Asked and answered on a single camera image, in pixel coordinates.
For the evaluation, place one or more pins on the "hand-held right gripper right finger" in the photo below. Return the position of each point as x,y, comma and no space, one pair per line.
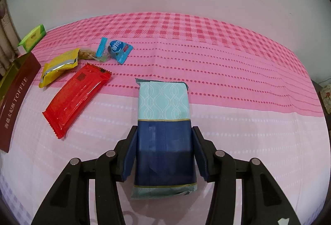
201,160

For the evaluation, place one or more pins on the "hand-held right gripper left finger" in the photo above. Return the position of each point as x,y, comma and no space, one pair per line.
128,160

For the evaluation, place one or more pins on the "navy and teal packet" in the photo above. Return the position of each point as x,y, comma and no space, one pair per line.
163,101

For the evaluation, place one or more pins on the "red snack packet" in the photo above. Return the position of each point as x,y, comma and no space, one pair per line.
75,95

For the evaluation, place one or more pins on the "yellow snack packet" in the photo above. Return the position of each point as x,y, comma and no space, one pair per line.
57,67

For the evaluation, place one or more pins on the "dark red tin box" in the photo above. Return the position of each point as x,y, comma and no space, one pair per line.
18,101

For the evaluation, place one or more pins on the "round blue wrapped candy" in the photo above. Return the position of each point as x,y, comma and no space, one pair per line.
116,48

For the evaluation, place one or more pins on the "clear nut packet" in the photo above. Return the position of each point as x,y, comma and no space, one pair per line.
86,54

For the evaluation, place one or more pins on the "blue candy strip wrapper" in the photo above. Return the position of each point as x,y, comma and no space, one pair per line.
102,45

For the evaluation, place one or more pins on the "patterned cushion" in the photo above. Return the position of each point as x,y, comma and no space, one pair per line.
326,97

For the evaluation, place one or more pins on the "green tissue box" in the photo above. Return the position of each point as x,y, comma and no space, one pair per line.
32,37

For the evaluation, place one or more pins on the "beige patterned curtain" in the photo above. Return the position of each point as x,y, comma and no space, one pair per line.
7,41

